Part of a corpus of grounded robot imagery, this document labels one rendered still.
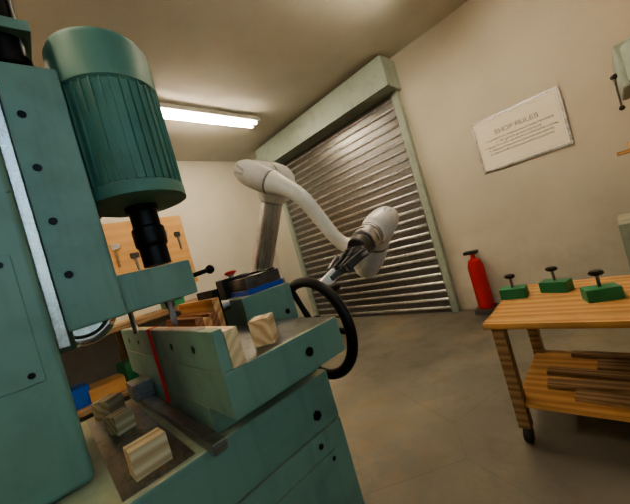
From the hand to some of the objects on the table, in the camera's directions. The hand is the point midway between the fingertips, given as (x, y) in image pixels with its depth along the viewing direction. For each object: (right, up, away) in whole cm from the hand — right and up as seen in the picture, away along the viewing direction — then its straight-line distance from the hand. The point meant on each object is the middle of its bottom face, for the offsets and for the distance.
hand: (328, 279), depth 87 cm
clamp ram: (-24, -9, -16) cm, 30 cm away
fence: (-34, -13, -27) cm, 45 cm away
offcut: (-11, -6, -40) cm, 42 cm away
